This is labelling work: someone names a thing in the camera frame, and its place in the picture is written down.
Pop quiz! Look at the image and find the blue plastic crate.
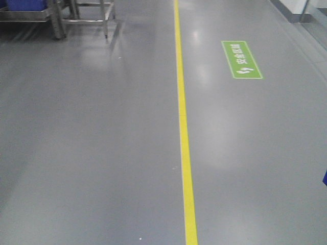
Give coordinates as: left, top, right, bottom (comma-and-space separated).
322, 172, 327, 186

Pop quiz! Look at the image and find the green floor safety sign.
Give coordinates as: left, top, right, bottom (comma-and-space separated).
221, 40, 263, 79

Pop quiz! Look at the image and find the stainless steel cart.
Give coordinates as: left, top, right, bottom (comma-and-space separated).
1, 0, 115, 39

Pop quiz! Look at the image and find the blue bin on cart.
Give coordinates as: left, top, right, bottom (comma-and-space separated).
6, 0, 47, 11

